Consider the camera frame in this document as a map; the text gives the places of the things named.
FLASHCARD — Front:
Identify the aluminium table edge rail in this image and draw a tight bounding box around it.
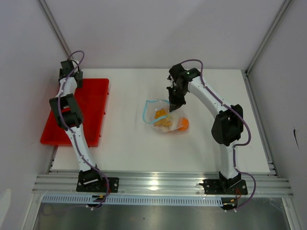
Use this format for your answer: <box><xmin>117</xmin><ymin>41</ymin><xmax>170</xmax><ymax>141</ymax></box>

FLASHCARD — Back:
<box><xmin>32</xmin><ymin>171</ymin><xmax>294</xmax><ymax>198</ymax></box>

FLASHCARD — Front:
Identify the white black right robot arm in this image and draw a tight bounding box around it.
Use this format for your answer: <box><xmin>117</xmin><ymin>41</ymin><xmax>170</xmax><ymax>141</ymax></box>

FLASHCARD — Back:
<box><xmin>167</xmin><ymin>64</ymin><xmax>243</xmax><ymax>194</ymax></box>

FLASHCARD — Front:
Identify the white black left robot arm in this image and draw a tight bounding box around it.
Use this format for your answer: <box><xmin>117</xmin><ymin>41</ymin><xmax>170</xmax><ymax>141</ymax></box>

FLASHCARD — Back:
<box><xmin>49</xmin><ymin>59</ymin><xmax>104</xmax><ymax>192</ymax></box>

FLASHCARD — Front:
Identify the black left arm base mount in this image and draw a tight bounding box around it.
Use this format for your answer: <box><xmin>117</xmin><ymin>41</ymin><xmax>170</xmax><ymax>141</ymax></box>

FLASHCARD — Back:
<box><xmin>76</xmin><ymin>177</ymin><xmax>119</xmax><ymax>193</ymax></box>

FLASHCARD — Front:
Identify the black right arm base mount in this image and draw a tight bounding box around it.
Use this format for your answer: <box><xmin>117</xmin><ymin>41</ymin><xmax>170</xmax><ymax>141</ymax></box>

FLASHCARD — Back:
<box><xmin>199</xmin><ymin>179</ymin><xmax>248</xmax><ymax>195</ymax></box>

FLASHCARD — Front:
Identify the right aluminium frame post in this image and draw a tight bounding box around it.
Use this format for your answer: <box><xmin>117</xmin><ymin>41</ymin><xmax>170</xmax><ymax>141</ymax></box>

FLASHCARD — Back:
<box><xmin>244</xmin><ymin>0</ymin><xmax>295</xmax><ymax>77</ymax></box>

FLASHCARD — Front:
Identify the white slotted cable duct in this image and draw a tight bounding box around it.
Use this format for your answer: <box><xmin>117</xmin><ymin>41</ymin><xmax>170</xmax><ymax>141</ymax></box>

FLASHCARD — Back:
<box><xmin>42</xmin><ymin>194</ymin><xmax>223</xmax><ymax>207</ymax></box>

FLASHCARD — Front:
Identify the yellow toy pepper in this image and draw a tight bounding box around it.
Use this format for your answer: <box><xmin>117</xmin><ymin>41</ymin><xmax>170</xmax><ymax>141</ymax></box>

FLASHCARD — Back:
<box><xmin>154</xmin><ymin>118</ymin><xmax>173</xmax><ymax>128</ymax></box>

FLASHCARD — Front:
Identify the clear zip top bag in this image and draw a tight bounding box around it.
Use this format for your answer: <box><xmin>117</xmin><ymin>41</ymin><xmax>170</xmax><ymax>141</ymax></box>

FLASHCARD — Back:
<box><xmin>142</xmin><ymin>99</ymin><xmax>189</xmax><ymax>133</ymax></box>

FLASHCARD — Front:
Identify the aluminium frame post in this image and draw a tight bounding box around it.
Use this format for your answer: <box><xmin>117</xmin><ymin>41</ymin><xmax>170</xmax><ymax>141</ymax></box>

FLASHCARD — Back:
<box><xmin>244</xmin><ymin>0</ymin><xmax>295</xmax><ymax>77</ymax></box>
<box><xmin>36</xmin><ymin>0</ymin><xmax>72</xmax><ymax>67</ymax></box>

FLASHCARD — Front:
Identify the left aluminium frame post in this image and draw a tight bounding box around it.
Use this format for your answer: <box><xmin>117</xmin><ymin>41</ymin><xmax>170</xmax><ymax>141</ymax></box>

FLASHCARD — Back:
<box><xmin>36</xmin><ymin>0</ymin><xmax>72</xmax><ymax>67</ymax></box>

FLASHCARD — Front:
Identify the red plastic tray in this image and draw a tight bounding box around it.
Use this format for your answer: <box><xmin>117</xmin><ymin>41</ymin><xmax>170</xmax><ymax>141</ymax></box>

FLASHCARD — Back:
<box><xmin>40</xmin><ymin>79</ymin><xmax>109</xmax><ymax>147</ymax></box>

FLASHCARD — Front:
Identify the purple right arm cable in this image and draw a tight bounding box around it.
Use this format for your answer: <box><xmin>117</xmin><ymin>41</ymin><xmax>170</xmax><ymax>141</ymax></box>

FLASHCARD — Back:
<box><xmin>167</xmin><ymin>59</ymin><xmax>257</xmax><ymax>213</ymax></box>

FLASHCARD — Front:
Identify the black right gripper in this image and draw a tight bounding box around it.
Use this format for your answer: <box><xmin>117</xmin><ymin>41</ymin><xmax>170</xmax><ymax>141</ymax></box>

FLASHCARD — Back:
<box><xmin>166</xmin><ymin>85</ymin><xmax>188</xmax><ymax>113</ymax></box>

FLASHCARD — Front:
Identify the yellow toy ginger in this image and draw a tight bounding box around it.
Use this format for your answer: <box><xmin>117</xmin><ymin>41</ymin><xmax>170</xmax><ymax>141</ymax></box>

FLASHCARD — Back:
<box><xmin>154</xmin><ymin>109</ymin><xmax>168</xmax><ymax>121</ymax></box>

